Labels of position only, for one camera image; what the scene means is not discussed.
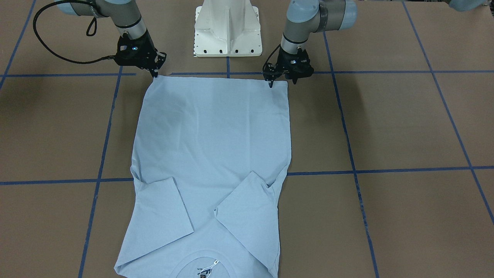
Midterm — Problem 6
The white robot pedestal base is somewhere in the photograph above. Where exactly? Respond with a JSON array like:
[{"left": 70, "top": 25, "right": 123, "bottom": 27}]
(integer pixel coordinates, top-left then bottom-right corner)
[{"left": 193, "top": 0, "right": 263, "bottom": 58}]

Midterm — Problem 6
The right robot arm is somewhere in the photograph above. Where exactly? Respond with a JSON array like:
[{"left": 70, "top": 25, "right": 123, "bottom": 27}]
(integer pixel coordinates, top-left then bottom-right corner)
[{"left": 54, "top": 0, "right": 166, "bottom": 78}]

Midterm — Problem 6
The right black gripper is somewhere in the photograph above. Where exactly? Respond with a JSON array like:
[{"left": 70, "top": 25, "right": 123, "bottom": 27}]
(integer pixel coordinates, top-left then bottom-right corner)
[{"left": 114, "top": 31, "right": 166, "bottom": 78}]

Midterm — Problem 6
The light blue t-shirt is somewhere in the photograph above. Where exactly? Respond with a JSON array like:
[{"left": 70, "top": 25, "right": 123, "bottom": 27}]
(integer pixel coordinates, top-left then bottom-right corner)
[{"left": 114, "top": 76, "right": 291, "bottom": 278}]

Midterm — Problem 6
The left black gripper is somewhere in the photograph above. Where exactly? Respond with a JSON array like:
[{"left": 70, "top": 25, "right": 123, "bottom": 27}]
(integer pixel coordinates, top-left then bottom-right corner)
[{"left": 262, "top": 46, "right": 314, "bottom": 88}]

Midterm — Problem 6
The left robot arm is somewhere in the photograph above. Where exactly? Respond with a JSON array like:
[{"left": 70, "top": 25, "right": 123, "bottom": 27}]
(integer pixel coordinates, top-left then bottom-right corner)
[{"left": 262, "top": 0, "right": 493, "bottom": 88}]

